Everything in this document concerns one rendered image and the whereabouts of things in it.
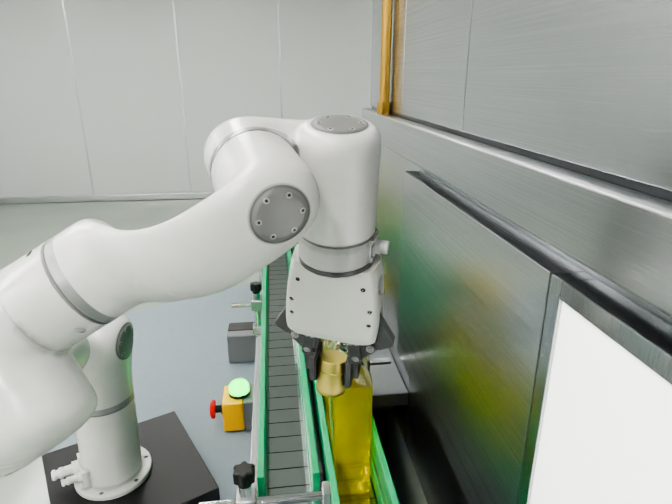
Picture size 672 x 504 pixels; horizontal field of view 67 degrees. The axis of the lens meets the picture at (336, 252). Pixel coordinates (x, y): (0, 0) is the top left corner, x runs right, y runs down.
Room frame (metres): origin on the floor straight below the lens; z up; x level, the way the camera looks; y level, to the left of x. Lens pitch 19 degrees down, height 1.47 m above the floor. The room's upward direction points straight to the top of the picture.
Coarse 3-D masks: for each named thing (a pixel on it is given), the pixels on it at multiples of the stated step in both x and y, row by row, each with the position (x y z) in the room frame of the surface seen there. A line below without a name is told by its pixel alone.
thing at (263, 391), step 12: (264, 276) 1.25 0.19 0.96; (264, 288) 1.17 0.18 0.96; (264, 300) 1.10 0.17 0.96; (264, 312) 1.03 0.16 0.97; (264, 324) 0.97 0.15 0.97; (264, 336) 0.92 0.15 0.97; (264, 348) 0.87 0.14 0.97; (264, 360) 0.83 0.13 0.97; (264, 372) 0.79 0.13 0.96; (264, 384) 0.75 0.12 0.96; (264, 396) 0.71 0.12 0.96; (264, 408) 0.68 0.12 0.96; (264, 420) 0.65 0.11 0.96; (264, 432) 0.63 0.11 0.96; (264, 444) 0.60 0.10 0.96; (264, 456) 0.58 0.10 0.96; (264, 468) 0.55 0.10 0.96; (264, 480) 0.54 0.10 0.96; (264, 492) 0.53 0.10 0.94
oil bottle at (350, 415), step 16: (368, 368) 0.61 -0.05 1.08; (352, 384) 0.59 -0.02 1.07; (368, 384) 0.59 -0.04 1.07; (336, 400) 0.59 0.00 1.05; (352, 400) 0.59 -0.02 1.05; (368, 400) 0.59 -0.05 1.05; (336, 416) 0.59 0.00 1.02; (352, 416) 0.59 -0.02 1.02; (368, 416) 0.59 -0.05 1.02; (336, 432) 0.59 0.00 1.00; (352, 432) 0.59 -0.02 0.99; (368, 432) 0.59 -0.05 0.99; (336, 448) 0.59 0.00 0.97; (352, 448) 0.59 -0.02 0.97; (368, 448) 0.59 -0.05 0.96; (336, 464) 0.59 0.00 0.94; (352, 464) 0.59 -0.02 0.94; (368, 464) 0.59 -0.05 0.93; (336, 480) 0.59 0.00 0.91; (352, 480) 0.59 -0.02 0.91; (368, 480) 0.59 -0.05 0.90
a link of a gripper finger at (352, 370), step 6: (360, 348) 0.49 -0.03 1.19; (366, 348) 0.48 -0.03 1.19; (372, 348) 0.48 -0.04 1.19; (348, 354) 0.50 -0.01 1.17; (366, 354) 0.49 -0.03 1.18; (348, 360) 0.49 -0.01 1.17; (348, 366) 0.49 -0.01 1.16; (354, 366) 0.49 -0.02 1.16; (348, 372) 0.49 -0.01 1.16; (354, 372) 0.50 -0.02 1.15; (348, 378) 0.49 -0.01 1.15; (348, 384) 0.49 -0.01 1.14
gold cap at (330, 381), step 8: (328, 352) 0.52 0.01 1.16; (336, 352) 0.52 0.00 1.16; (320, 360) 0.50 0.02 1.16; (328, 360) 0.50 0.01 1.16; (336, 360) 0.50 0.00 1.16; (344, 360) 0.50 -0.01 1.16; (320, 368) 0.50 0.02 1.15; (328, 368) 0.49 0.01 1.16; (336, 368) 0.49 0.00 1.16; (344, 368) 0.50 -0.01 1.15; (320, 376) 0.50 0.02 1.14; (328, 376) 0.49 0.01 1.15; (336, 376) 0.49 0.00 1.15; (320, 384) 0.50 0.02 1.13; (328, 384) 0.49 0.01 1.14; (336, 384) 0.49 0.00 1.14; (320, 392) 0.50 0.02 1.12; (328, 392) 0.49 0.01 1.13; (336, 392) 0.49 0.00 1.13; (344, 392) 0.50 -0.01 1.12
